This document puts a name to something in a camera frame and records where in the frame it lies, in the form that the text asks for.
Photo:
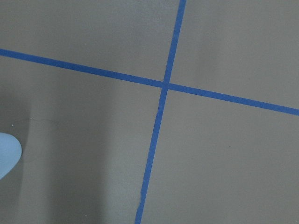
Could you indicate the light blue plastic cup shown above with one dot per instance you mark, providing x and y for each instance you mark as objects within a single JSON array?
[{"x": 10, "y": 153}]

